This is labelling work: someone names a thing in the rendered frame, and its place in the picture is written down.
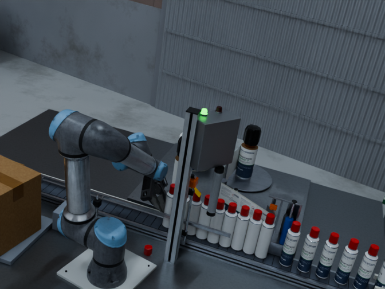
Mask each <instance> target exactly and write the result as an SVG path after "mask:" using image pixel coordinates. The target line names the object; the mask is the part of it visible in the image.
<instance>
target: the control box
mask: <svg viewBox="0 0 385 289"><path fill-rule="evenodd" d="M240 122H241V118H240V117H238V116H237V115H235V114H233V113H232V112H230V111H228V110H227V109H225V108H224V109H222V113H221V114H219V113H216V112H215V110H213V111H208V112H207V116H202V115H201V117H200V118H198V121H197V129H196V133H195V140H194V147H193V151H192V158H191V165H190V167H192V168H193V169H194V170H195V171H197V172H199V171H203V170H207V169H212V168H215V167H218V166H223V165H227V164H230V163H232V161H233V155H234V150H235V145H236V141H237V136H238V130H239V125H240Z"/></svg>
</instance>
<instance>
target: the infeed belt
mask: <svg viewBox="0 0 385 289"><path fill-rule="evenodd" d="M41 192H44V193H47V194H50V195H53V196H56V197H59V198H63V199H65V200H66V188H65V187H63V186H60V185H59V186H58V185H56V184H54V183H51V182H48V181H44V180H42V181H41ZM95 198H96V197H94V196H91V204H93V200H94V199H95ZM98 210H99V211H102V212H106V213H109V214H112V215H114V216H118V217H121V218H124V219H127V220H130V221H133V222H136V223H139V224H143V225H146V226H149V227H151V228H155V229H158V230H160V231H164V232H167V233H168V229H166V228H164V227H163V226H162V223H163V218H161V217H157V216H154V215H151V214H148V213H145V212H141V211H139V210H136V209H132V208H129V207H125V206H123V205H120V204H116V203H114V202H110V201H107V200H102V203H101V206H100V207H99V209H98ZM186 239H189V240H192V241H195V242H197V243H201V244H204V245H208V246H210V247H213V248H216V249H220V250H223V251H226V252H229V253H232V254H235V255H238V256H241V257H245V258H247V259H250V260H254V261H257V262H259V263H263V264H266V265H269V266H272V267H275V268H278V269H281V270H284V271H288V272H291V273H293V274H296V275H300V276H303V277H306V278H309V279H312V280H315V281H318V282H321V283H325V284H328V285H330V286H334V287H337V288H340V289H354V287H353V282H354V279H353V278H349V279H348V281H347V284H346V285H344V286H341V285H339V284H337V283H336V282H335V281H334V277H335V274H336V273H334V272H331V271H330V273H329V275H328V278H327V279H320V278H318V277H317V276H316V275H315V272H316V268H317V267H315V266H311V268H310V270H309V272H308V273H307V274H304V273H302V272H300V271H298V269H297V265H298V261H296V260H293V261H292V265H291V266H290V267H288V268H286V267H283V266H281V265H280V264H279V259H280V257H279V256H276V255H273V254H270V253H268V254H267V257H266V259H258V258H256V257H255V255H254V254H253V255H247V254H245V253H243V251H242V250H241V251H234V250H232V249H231V247H229V248H222V247H221V246H219V244H210V243H208V242H207V239H206V240H199V239H197V238H196V236H188V235H187V236H186Z"/></svg>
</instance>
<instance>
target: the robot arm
mask: <svg viewBox="0 0 385 289"><path fill-rule="evenodd" d="M49 136H50V138H51V139H52V140H53V141H55V142H57V144H58V152H59V154H60V155H61V156H63V157H64V173H65V188H66V204H67V205H66V207H64V208H63V210H62V211H61V213H60V215H59V217H60V218H58V220H57V228H58V231H59V232H60V233H61V234H62V235H64V236H65V237H66V238H67V239H71V240H73V241H75V242H77V243H79V244H81V245H83V246H85V247H87V248H89V249H91V250H92V251H93V258H92V260H91V262H90V263H89V266H88V269H87V278H88V280H89V282H90V283H91V284H92V285H94V286H95V287H98V288H103V289H111V288H116V287H118V286H120V285H122V284H123V283H124V282H125V280H126V278H127V266H126V264H125V260H124V254H125V244H126V241H127V230H126V227H125V225H124V224H123V222H122V221H120V220H119V219H117V218H114V217H110V218H109V217H102V218H99V217H97V216H96V210H95V207H94V205H93V204H91V184H90V168H89V155H91V156H94V157H98V158H102V159H106V160H109V161H111V162H112V165H113V166H114V168H115V169H116V170H118V171H124V170H126V169H130V170H133V171H135V172H138V173H140V174H143V175H144V177H143V184H142V192H141V196H140V199H141V200H142V201H148V200H149V202H150V203H151V204H152V205H153V206H154V207H156V208H157V210H159V211H160V212H164V208H165V203H166V191H165V190H164V188H165V187H167V185H168V183H167V180H166V178H165V176H166V174H167V171H168V166H167V164H166V163H164V162H162V161H159V160H157V159H155V158H153V156H152V153H151V150H150V148H149V146H148V143H147V140H146V138H145V136H144V134H143V133H142V132H137V133H134V134H132V135H130V136H129V137H126V136H124V135H123V134H121V133H120V132H118V130H116V129H114V128H113V127H112V126H110V125H108V124H107V123H105V122H103V121H100V120H97V119H95V118H92V117H90V116H87V115H84V114H82V113H79V112H78V111H74V110H70V109H66V110H62V111H61V112H59V113H58V114H57V115H56V116H55V117H54V119H53V120H52V122H51V124H50V127H49ZM164 178H165V180H166V183H165V181H164ZM156 194H157V195H159V196H158V197H157V196H156Z"/></svg>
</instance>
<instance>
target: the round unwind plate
mask: <svg viewBox="0 0 385 289"><path fill-rule="evenodd" d="M235 172H236V170H235V171H234V172H233V173H232V175H231V176H230V177H229V178H228V179H227V186H229V187H231V188H233V189H234V188H237V189H238V190H241V191H245V192H259V191H263V190H265V189H267V188H269V187H270V186H271V184H272V178H271V176H270V175H269V173H268V172H267V171H265V170H264V169H262V168H261V167H259V166H257V165H254V168H253V173H252V177H251V178H250V179H241V178H239V177H237V176H236V174H235Z"/></svg>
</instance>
